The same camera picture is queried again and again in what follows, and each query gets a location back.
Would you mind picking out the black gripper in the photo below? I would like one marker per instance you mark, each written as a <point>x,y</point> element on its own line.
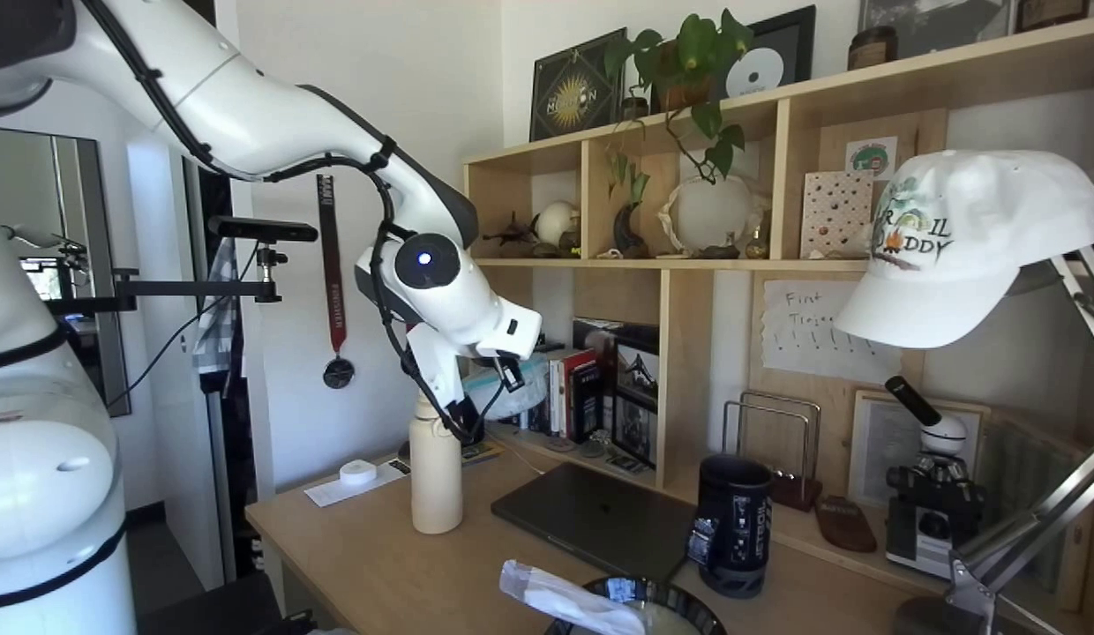
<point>463,412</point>

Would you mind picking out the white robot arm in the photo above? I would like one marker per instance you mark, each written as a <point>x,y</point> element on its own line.
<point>278,119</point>

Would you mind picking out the cream cylindrical bottle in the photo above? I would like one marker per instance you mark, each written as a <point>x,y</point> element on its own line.
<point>437,483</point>

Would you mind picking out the red spine book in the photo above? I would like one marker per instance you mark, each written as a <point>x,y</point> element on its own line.
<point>583,394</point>

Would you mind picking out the dark grey laptop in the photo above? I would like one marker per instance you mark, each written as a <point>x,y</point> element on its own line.
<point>594,517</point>

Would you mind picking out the black photo cover book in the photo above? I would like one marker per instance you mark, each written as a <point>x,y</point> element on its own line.
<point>636,400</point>

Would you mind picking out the medal on red ribbon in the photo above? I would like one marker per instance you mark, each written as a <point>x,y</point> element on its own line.
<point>332,269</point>

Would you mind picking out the white round shell ornament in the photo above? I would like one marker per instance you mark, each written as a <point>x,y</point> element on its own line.
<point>557,224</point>

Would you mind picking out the wooden shelf unit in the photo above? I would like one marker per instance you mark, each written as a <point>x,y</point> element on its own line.
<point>682,341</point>

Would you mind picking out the small plant in dark vase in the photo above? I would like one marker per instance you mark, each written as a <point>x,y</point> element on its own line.
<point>629,230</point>

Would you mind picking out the black mug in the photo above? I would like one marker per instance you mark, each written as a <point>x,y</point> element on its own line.
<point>737,532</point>

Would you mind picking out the white round vase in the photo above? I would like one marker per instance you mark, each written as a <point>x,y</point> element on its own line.
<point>712,217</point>

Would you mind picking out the white dotted poster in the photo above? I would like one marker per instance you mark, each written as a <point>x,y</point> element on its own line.
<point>806,331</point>

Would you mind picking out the black framed square picture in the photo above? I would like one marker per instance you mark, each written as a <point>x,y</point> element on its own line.
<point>572,92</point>

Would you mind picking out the brown leather case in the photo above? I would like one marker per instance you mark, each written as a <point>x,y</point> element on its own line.
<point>847,528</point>

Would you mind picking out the grey framed mirror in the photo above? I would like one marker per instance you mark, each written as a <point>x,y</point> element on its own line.
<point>89,233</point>

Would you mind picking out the dotted greeting card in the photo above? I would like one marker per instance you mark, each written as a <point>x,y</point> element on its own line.
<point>837,213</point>

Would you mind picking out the green trailing pot plant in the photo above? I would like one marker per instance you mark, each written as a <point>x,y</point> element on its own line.
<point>690,53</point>

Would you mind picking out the black white microscope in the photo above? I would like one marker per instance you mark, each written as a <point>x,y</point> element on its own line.
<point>937,506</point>

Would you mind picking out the black framed disc picture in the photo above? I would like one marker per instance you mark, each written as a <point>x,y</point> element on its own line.
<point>771,53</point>

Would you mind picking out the brown card with small picture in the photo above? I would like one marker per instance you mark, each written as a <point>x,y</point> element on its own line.
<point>911,144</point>

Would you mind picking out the white baseball cap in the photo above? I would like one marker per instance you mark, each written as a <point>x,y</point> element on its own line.
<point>982,233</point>

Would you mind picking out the silver desk lamp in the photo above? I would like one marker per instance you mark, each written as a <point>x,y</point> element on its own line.
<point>1029,517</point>

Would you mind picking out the black camera on stand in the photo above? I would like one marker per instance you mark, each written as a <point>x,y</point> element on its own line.
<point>260,229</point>

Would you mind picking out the metal newton cradle frame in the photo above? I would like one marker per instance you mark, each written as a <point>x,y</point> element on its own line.
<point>794,487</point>

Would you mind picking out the wooden leaning picture frame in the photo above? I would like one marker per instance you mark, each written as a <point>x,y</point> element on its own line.
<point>877,443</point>

